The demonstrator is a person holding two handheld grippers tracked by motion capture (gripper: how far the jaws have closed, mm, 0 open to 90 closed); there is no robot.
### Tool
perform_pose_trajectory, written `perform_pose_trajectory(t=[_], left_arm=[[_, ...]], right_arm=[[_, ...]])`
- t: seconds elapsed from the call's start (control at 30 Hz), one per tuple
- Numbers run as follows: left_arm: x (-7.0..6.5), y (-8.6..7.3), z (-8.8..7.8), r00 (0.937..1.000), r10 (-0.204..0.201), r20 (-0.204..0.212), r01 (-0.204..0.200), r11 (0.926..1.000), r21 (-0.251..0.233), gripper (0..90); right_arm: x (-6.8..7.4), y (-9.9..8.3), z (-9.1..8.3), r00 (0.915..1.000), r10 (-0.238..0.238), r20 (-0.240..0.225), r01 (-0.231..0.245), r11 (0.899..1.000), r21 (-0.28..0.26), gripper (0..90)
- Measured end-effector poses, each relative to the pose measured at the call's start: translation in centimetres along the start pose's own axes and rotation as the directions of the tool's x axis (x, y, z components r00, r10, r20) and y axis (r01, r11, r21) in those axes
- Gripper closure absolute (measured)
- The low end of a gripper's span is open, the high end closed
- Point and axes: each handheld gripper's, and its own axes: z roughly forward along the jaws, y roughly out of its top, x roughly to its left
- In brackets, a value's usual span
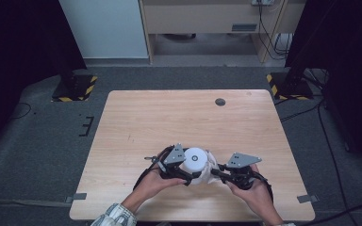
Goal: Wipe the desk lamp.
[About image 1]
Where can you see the white power strip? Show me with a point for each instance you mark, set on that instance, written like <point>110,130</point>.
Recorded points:
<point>262,2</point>

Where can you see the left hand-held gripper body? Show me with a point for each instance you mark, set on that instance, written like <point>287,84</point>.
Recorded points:
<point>172,160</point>

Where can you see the grey cloth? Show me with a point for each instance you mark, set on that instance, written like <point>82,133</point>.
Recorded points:
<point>212,164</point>

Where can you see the light wooden desk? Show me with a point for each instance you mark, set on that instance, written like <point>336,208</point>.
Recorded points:
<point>201,19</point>

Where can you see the white cabinet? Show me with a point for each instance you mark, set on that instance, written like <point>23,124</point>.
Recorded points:
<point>106,28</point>

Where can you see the grey tape strip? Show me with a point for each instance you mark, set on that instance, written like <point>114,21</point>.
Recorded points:
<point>76,197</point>
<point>307,198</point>

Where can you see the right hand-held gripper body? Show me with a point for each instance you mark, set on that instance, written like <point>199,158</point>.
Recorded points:
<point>242,171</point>

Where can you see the dark curtain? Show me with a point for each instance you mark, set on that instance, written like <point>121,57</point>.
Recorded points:
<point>19,47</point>
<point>342,47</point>

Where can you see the person's left hand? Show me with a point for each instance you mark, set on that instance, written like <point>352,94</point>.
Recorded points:
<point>152,188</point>

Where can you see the black stand base yellow stripes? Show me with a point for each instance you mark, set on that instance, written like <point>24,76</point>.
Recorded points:
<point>290,88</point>
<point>75,89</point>

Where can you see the person's right hand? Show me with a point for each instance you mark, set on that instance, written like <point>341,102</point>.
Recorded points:
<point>257,196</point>

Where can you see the white cylindrical container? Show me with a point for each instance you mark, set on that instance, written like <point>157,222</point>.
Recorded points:
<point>194,160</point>

